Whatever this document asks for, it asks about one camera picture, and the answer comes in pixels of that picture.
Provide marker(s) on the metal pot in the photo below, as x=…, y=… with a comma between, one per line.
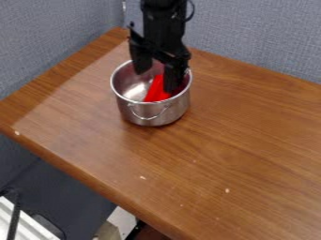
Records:
x=141, y=104

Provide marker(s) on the white object under table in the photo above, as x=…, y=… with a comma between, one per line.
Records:
x=117, y=226

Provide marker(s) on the red block object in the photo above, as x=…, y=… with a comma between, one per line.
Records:
x=156, y=93

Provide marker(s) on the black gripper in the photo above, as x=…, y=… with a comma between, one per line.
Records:
x=160, y=41

